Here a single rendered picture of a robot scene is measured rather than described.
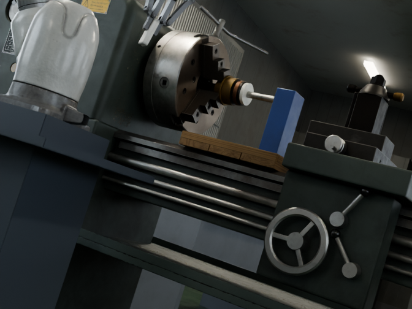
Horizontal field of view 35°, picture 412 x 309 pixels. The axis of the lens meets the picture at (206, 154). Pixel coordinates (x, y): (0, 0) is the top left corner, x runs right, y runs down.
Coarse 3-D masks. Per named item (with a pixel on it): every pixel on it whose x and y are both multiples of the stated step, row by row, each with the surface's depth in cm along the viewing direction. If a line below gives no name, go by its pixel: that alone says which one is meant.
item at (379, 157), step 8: (312, 136) 161; (320, 136) 160; (328, 136) 160; (304, 144) 162; (312, 144) 161; (320, 144) 160; (352, 144) 156; (360, 144) 155; (352, 152) 156; (360, 152) 155; (368, 152) 154; (376, 152) 154; (368, 160) 154; (376, 160) 156; (384, 160) 161
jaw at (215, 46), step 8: (208, 48) 199; (216, 48) 200; (208, 56) 200; (216, 56) 201; (208, 64) 201; (216, 64) 199; (224, 64) 202; (208, 72) 202; (216, 72) 200; (224, 72) 199
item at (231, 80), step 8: (224, 80) 199; (232, 80) 198; (240, 80) 199; (216, 88) 201; (224, 88) 198; (232, 88) 198; (240, 88) 196; (224, 96) 198; (232, 96) 197; (224, 104) 202; (232, 104) 200; (240, 104) 199
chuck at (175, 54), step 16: (192, 32) 205; (176, 48) 197; (192, 48) 196; (224, 48) 212; (160, 64) 197; (176, 64) 194; (192, 64) 198; (160, 80) 196; (176, 80) 193; (192, 80) 200; (160, 96) 197; (176, 96) 194; (192, 96) 202; (160, 112) 201; (176, 112) 197; (176, 128) 205; (192, 128) 206; (208, 128) 214
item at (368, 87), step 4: (368, 84) 171; (372, 84) 170; (364, 88) 170; (368, 88) 169; (372, 88) 169; (376, 88) 169; (380, 88) 169; (384, 88) 170; (360, 92) 171; (364, 92) 170; (368, 92) 169; (372, 92) 168; (376, 92) 168; (380, 92) 168; (384, 92) 169; (384, 96) 169; (388, 100) 170
